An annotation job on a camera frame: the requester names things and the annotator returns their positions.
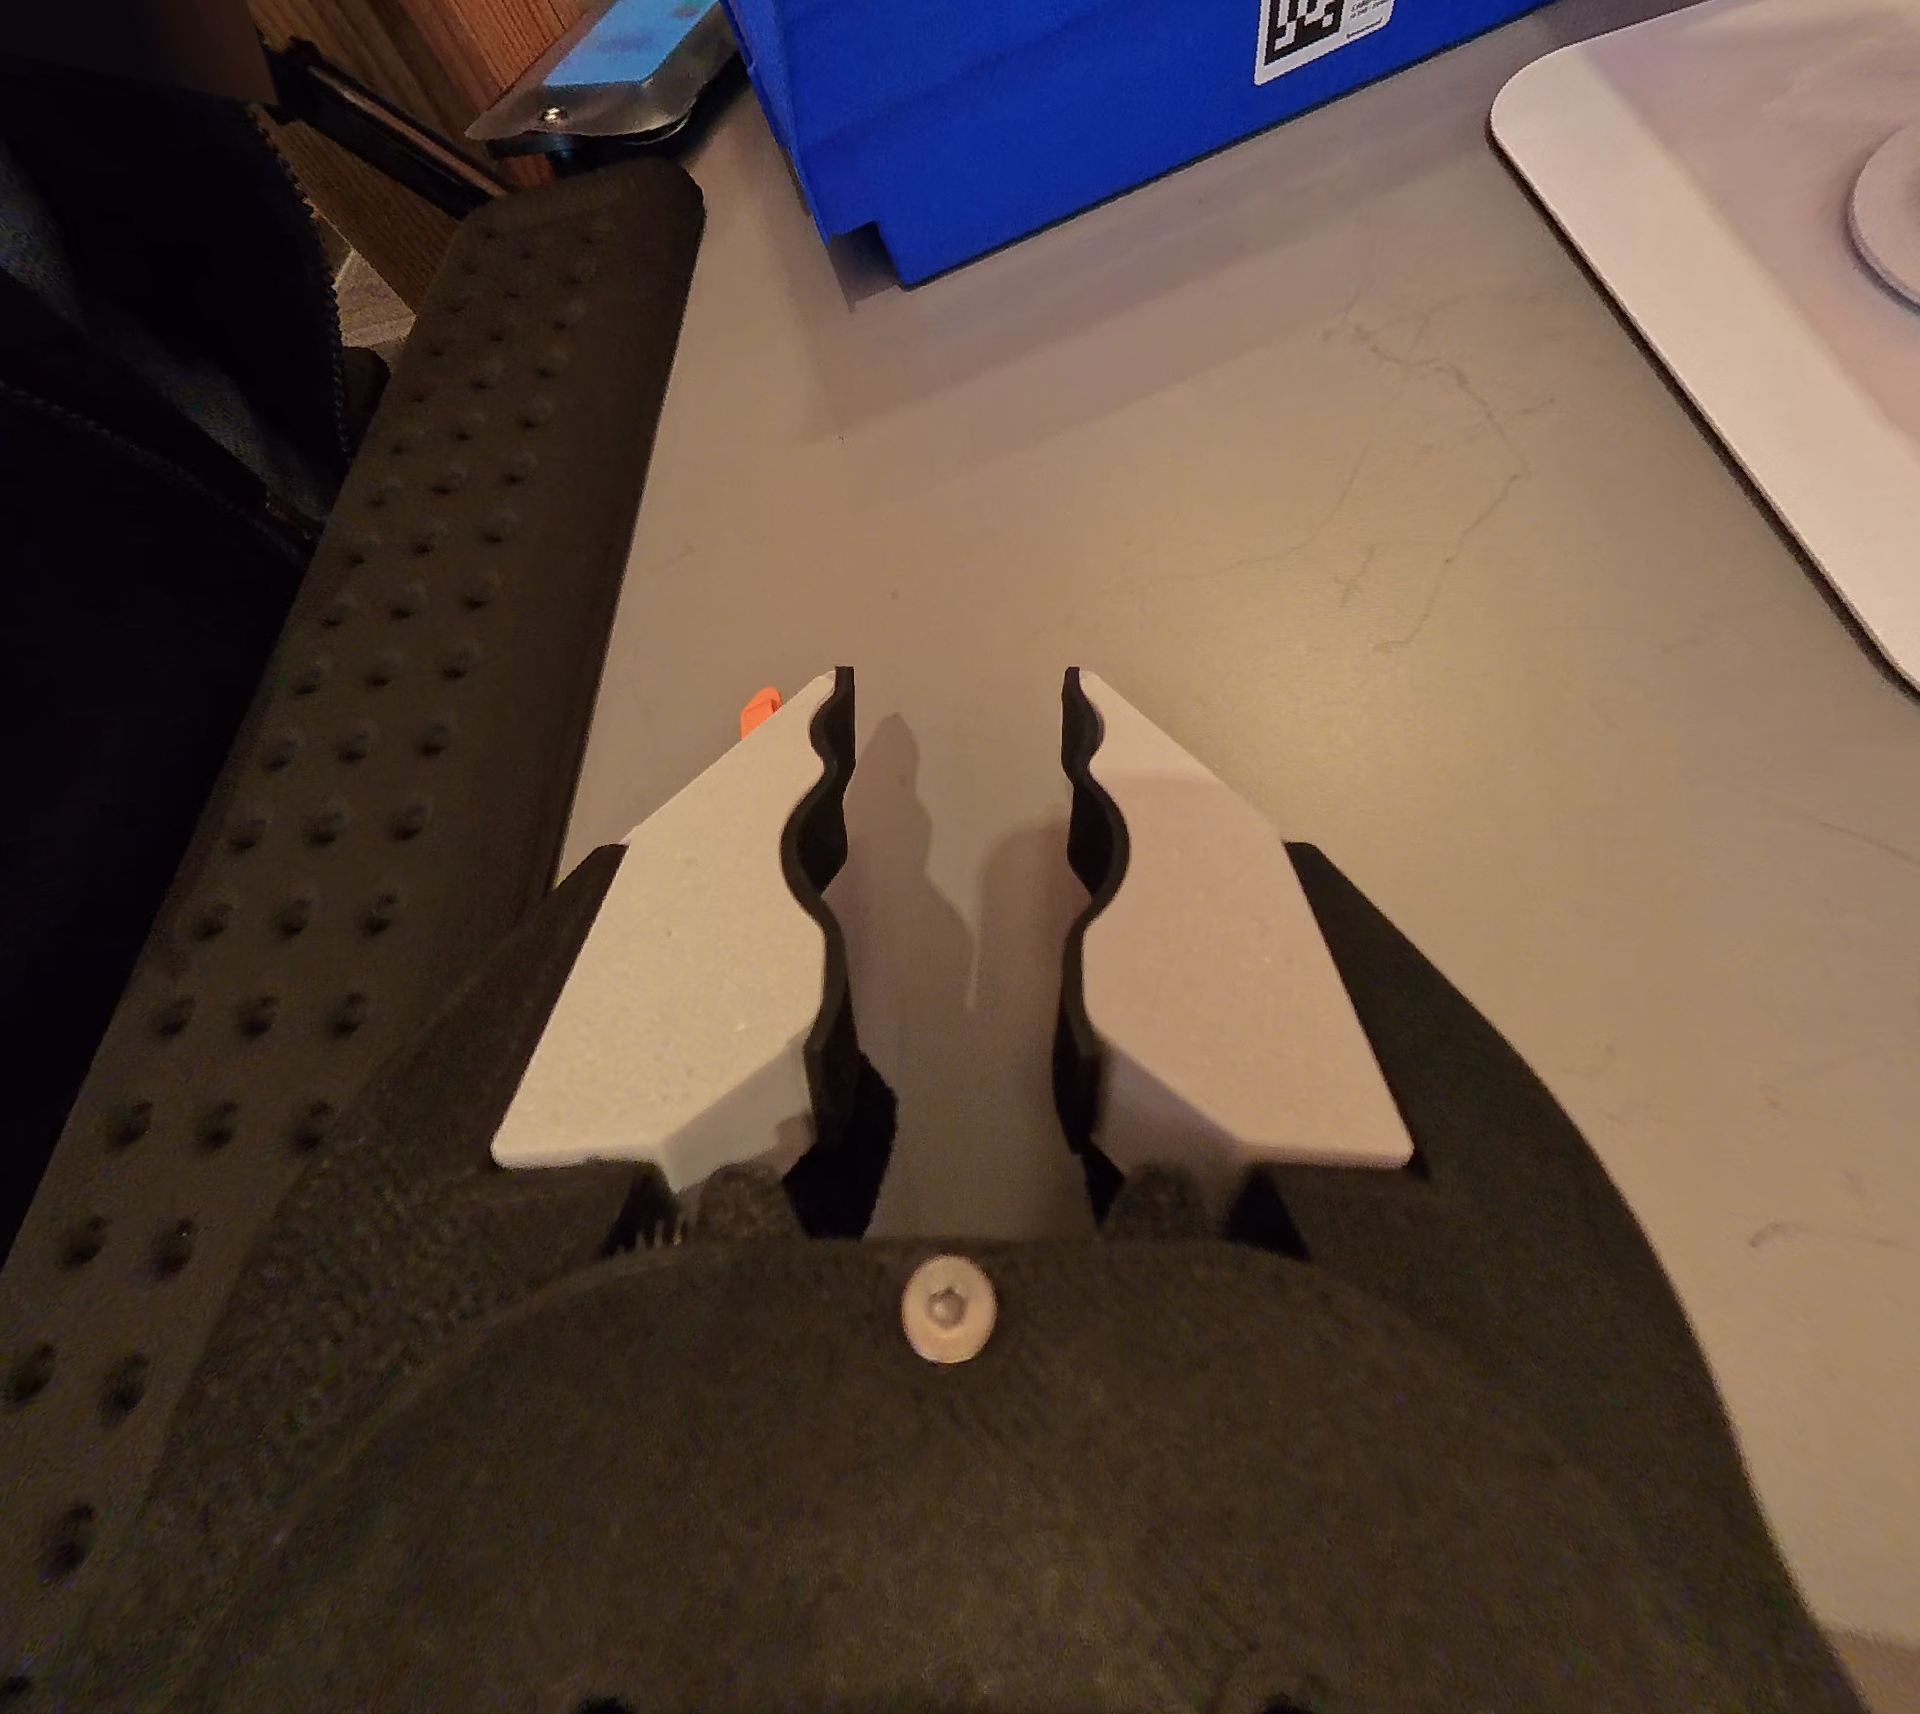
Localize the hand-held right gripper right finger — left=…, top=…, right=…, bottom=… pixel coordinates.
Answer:
left=1054, top=664, right=1418, bottom=1180

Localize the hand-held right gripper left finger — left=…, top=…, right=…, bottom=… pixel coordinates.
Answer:
left=491, top=664, right=863, bottom=1198

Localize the blue tagged parts bin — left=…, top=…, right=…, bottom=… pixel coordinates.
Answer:
left=664, top=0, right=1803, bottom=292

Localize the black perforated board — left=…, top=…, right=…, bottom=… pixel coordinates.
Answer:
left=0, top=161, right=709, bottom=1673

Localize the white wooden book stand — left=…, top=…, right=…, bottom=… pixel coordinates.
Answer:
left=1489, top=0, right=1920, bottom=699

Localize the metal clamp plate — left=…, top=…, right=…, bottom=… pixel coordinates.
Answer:
left=465, top=0, right=749, bottom=158

